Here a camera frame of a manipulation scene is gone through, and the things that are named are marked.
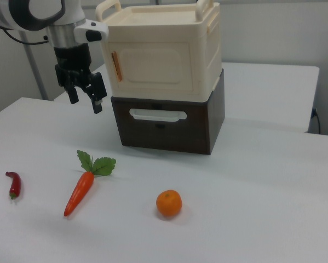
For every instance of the dark brown drawer box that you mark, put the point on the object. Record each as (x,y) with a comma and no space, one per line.
(180,134)

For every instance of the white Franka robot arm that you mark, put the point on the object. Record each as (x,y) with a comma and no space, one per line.
(70,11)

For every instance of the orange toy carrot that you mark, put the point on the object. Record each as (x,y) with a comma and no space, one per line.
(80,191)

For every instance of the grey metal pole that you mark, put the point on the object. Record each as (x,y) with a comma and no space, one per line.
(36,71)

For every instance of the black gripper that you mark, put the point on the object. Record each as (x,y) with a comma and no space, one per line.
(73,63)

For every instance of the cream plastic cabinet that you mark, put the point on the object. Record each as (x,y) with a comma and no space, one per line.
(158,30)

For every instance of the orange mandarin fruit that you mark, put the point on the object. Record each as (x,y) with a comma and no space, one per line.
(169,203)

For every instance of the cream cabinet door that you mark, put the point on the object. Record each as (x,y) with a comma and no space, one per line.
(152,65)

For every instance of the red chili pepper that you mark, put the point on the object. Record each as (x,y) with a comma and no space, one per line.
(16,185)

